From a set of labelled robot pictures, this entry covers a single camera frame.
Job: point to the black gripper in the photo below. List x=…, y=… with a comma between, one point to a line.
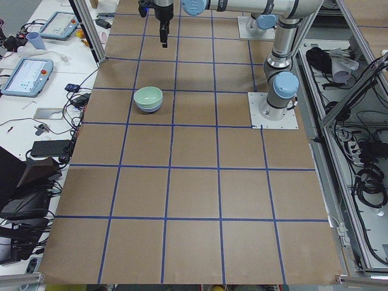
x=162, y=14

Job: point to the green bowl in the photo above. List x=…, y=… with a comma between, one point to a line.
x=148, y=97

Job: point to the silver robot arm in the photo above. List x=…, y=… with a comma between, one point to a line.
x=283, y=84

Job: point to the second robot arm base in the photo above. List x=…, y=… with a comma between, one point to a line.
x=262, y=22

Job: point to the blue bowl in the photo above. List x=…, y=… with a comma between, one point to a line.
x=150, y=109

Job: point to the upper teach pendant tablet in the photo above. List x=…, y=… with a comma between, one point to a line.
x=60, y=26

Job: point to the teach pendant tablet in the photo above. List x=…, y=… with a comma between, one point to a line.
x=28, y=78
x=60, y=26

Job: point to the small blue black device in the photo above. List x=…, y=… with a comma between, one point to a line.
x=74, y=88

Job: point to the black power adapter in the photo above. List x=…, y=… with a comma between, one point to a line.
x=80, y=100

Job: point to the lavender plastic cup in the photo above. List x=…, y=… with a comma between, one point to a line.
x=36, y=40

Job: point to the lower teach pendant tablet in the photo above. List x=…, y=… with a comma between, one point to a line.
x=28, y=78

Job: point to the white phone case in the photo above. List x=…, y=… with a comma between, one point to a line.
x=48, y=114

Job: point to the black flat device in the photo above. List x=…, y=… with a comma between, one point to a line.
x=50, y=148

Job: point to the dark cardboard box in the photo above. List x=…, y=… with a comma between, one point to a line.
x=39, y=170

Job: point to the aluminium frame post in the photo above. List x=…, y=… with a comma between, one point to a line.
x=85, y=20

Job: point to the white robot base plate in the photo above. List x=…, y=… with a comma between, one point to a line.
x=263, y=116

